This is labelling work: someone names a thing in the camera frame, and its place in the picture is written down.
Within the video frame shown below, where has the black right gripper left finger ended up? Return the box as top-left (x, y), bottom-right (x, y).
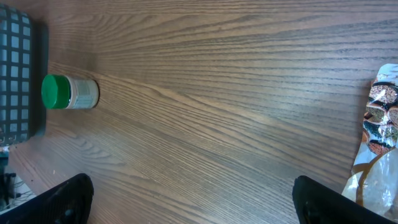
top-left (1, 173), bottom-right (94, 224)

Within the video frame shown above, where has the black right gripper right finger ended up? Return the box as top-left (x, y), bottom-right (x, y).
top-left (292, 175), bottom-right (394, 224)

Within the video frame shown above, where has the beige snack pouch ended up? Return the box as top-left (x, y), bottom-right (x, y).
top-left (342, 63), bottom-right (397, 222)

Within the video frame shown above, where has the green lidded jar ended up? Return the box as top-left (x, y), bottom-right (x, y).
top-left (41, 75), bottom-right (100, 110)

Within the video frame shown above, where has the grey plastic mesh basket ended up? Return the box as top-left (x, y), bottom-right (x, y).
top-left (1, 4), bottom-right (49, 147)

